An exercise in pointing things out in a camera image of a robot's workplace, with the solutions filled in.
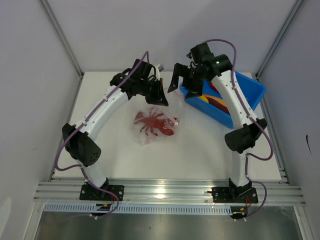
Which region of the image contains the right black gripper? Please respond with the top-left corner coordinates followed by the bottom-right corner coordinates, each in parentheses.
top-left (168, 63), bottom-right (208, 99)

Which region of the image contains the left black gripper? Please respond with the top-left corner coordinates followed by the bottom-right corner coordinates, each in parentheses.
top-left (139, 78), bottom-right (168, 107)

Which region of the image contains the clear zip top bag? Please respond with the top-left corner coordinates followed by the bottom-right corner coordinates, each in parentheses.
top-left (130, 88), bottom-right (185, 146)

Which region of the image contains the red toy lobster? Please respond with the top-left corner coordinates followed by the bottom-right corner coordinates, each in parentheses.
top-left (133, 107), bottom-right (179, 137)

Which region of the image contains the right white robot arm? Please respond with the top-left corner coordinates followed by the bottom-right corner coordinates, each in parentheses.
top-left (168, 53), bottom-right (267, 202)

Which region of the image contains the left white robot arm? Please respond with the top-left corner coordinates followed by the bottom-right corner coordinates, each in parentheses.
top-left (62, 59), bottom-right (169, 200)

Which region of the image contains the yellow orange toy fruit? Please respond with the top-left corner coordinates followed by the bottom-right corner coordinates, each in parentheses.
top-left (199, 96), bottom-right (208, 103)

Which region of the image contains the blue plastic bin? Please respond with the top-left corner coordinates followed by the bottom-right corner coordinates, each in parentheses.
top-left (184, 71), bottom-right (266, 129)

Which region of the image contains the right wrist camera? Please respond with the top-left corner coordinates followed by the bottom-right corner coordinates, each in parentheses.
top-left (186, 43), bottom-right (215, 65)

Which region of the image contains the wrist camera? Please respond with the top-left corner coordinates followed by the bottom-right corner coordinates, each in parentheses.
top-left (186, 43), bottom-right (215, 65)
top-left (152, 64), bottom-right (164, 75)

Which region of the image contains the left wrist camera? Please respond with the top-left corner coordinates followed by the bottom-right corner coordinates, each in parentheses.
top-left (152, 64), bottom-right (164, 75)

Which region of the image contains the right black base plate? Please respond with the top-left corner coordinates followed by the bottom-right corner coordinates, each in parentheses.
top-left (207, 186), bottom-right (259, 204)

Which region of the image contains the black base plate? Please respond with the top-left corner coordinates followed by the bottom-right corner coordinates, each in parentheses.
top-left (207, 186), bottom-right (259, 204)
top-left (79, 184), bottom-right (125, 202)

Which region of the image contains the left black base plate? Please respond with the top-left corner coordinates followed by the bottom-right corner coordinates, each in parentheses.
top-left (79, 184), bottom-right (125, 202)

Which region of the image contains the aluminium rail frame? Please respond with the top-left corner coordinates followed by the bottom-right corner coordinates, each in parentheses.
top-left (33, 178), bottom-right (306, 207)

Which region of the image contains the slotted cable duct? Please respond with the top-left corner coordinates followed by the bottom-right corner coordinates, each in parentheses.
top-left (43, 202), bottom-right (232, 216)

